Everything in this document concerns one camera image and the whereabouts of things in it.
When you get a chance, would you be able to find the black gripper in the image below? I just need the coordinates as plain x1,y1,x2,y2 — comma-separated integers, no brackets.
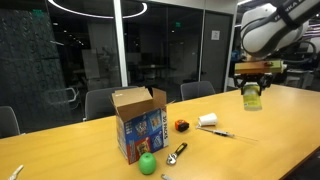
233,73,275,97

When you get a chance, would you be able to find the yellow-green spray bottle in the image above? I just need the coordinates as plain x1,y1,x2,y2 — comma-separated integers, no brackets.
242,83,263,112

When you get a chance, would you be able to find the blue red cardboard snack box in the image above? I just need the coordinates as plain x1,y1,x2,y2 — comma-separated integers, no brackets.
110,86,170,165

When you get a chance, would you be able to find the grey office chair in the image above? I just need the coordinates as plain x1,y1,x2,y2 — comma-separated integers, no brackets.
83,85,139,122
0,105,22,140
180,80,217,102

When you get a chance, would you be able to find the white paper cup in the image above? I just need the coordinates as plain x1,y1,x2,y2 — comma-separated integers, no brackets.
197,112,219,127

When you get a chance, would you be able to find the white paper door sign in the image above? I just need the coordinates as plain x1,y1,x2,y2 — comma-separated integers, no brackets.
210,29,221,41

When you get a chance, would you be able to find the green apple toy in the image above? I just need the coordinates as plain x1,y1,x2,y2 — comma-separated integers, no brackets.
138,152,158,176

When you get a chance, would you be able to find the small silver metal tool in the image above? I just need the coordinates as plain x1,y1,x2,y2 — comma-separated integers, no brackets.
7,164,25,180

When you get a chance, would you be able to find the wood and green wrist camera mount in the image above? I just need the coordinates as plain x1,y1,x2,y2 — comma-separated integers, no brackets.
234,59,287,75

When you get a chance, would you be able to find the black yellow handled adjustable wrench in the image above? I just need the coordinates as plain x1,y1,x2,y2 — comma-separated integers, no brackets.
166,142,188,166

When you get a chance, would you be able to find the white window frame pillar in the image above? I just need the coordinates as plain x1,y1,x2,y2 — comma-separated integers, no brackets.
112,0,129,88

